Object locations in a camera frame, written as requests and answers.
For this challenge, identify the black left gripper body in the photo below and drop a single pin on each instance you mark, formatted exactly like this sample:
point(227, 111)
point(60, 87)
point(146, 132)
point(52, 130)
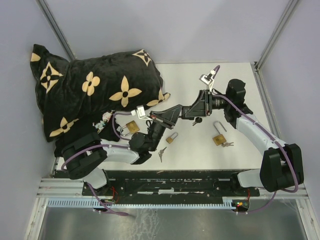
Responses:
point(158, 129)

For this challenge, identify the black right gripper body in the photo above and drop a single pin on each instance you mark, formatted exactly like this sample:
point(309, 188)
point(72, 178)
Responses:
point(209, 102)

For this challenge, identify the black padlock keys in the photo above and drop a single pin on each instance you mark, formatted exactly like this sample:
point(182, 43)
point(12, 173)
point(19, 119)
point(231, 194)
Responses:
point(197, 121)

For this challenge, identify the small brass padlock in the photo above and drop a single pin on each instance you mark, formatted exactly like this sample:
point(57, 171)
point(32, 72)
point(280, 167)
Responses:
point(172, 137)

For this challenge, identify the small padlock keys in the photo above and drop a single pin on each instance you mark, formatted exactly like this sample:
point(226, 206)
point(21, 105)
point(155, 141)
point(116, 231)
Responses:
point(160, 154)

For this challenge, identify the large brass padlock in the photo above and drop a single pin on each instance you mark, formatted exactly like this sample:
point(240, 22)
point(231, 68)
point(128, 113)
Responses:
point(129, 129)

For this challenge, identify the brass padlock long shackle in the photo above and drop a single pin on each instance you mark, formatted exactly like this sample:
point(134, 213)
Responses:
point(219, 140)

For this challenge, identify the long shackle padlock keys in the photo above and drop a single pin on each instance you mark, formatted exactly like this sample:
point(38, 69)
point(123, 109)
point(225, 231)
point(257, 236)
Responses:
point(227, 144)

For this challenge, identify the black padlock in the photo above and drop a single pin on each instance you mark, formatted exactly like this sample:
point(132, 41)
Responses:
point(184, 113)

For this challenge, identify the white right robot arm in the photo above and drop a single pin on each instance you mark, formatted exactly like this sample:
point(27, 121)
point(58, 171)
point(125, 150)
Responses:
point(281, 166)

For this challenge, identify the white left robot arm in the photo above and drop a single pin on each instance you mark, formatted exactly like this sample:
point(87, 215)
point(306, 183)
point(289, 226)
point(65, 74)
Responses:
point(82, 157)

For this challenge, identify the black floral garment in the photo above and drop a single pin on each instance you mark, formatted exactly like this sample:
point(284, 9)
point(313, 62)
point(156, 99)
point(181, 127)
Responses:
point(100, 122)

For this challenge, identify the black floral plush pillow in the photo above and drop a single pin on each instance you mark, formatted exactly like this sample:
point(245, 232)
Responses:
point(67, 91)

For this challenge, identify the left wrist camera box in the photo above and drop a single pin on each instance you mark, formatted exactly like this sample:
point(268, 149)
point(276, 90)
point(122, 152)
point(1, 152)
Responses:
point(140, 113)

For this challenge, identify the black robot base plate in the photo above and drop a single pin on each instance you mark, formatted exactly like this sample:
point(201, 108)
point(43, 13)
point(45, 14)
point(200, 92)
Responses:
point(230, 175)

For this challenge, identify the right aluminium frame post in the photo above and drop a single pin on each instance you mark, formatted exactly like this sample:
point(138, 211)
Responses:
point(284, 19)

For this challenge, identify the aluminium frame post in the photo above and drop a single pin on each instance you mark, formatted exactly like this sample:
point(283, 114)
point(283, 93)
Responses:
point(284, 19)
point(48, 14)

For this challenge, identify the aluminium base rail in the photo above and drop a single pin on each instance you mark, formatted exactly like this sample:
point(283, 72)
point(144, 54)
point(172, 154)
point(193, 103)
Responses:
point(60, 187)

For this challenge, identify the light blue cable duct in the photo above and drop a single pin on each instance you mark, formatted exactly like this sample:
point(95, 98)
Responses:
point(220, 204)

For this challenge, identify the left aluminium frame post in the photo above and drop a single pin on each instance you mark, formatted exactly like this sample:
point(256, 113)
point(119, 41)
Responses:
point(48, 14)

